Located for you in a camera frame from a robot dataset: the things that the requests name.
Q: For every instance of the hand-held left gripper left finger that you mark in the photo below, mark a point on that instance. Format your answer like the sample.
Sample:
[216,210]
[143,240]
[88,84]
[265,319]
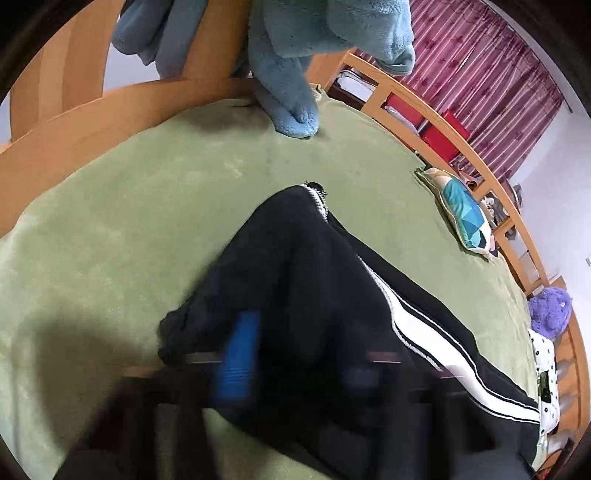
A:
[240,355]

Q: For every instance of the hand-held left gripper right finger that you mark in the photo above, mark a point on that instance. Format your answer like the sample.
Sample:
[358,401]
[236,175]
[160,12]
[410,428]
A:
[362,382]

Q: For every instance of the black pants with white stripe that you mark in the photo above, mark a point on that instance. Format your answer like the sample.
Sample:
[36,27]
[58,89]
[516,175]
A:
[300,258]

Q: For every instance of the white floral pillow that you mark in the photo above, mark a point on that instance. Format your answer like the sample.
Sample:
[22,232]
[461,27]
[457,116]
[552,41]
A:
[538,355]

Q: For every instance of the green fleece blanket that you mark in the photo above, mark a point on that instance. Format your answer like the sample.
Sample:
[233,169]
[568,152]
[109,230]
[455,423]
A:
[138,207]

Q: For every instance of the dark green cloth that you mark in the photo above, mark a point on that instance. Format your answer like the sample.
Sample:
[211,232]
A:
[545,387]

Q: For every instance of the purple plush toy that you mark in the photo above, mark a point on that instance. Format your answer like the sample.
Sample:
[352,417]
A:
[549,309]

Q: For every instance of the geometric patterned pillow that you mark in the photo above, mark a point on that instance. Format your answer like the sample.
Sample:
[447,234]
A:
[461,207]

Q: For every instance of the pile of boxes and bags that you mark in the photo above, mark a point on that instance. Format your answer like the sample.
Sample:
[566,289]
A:
[501,203]

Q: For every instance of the red chair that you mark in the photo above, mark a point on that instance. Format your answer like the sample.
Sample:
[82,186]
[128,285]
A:
[404,110]
[445,136]

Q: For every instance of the blue fleece garment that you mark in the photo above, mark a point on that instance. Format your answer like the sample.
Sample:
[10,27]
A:
[286,69]

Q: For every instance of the white storage box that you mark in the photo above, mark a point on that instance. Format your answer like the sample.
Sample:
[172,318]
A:
[355,84]

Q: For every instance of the maroon flowered curtain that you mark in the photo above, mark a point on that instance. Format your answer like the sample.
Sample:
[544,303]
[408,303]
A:
[485,69]

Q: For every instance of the wooden bed frame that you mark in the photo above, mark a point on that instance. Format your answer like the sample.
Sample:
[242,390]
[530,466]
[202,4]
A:
[69,129]

